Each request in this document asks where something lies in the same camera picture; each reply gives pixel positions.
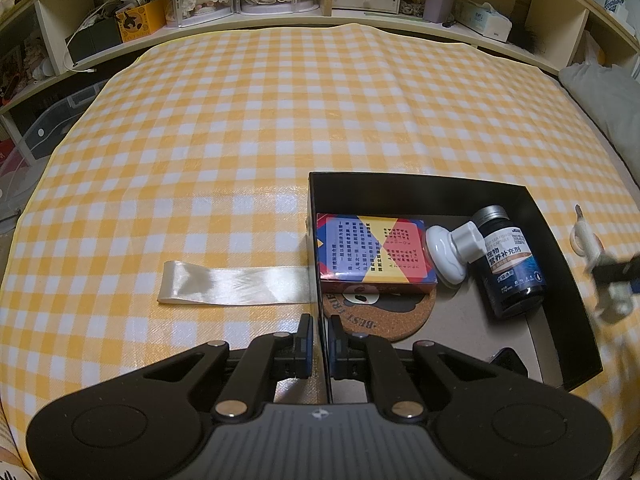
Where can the white tissue box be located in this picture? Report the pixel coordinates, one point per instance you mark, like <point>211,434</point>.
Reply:
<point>482,20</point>

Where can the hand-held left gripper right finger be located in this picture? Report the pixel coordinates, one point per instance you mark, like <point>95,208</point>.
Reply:
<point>336,355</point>

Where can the yellow checked blanket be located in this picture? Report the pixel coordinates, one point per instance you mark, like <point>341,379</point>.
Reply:
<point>225,135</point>

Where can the white round knob container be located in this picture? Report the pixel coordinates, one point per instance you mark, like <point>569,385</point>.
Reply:
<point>445,255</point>

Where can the round cork coaster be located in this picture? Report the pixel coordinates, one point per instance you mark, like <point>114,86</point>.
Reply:
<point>395,315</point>

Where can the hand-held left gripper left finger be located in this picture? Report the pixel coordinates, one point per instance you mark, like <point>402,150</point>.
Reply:
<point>306,345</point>

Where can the small plush toys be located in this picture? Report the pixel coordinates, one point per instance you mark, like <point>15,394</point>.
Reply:
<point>22,60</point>

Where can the black cardboard box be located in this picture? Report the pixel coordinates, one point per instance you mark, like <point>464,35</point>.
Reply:
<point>450,182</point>

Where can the white plastic bag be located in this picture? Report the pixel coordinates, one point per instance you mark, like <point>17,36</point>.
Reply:
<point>597,50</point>

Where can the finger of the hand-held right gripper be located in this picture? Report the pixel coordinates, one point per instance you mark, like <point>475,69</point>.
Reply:
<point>617,270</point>

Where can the clear plastic storage bin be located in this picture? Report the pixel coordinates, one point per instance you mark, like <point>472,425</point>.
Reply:
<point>55,115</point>

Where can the small black object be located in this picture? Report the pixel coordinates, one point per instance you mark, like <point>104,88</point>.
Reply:
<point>507,361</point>

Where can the cream satin ribbon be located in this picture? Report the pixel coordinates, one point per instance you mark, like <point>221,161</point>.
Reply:
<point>225,285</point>

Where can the grey pillow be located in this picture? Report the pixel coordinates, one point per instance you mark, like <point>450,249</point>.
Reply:
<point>600,90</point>

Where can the colourful card box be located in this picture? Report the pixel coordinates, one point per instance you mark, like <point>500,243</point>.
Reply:
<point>375,245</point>

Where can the yellow cartoon box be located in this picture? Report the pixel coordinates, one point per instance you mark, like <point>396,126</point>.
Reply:
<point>140,20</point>

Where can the dark blue supplement bottle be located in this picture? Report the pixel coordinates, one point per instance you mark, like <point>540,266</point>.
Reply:
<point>515,270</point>

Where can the dark green box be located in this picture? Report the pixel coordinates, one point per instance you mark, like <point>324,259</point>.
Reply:
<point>95,42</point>

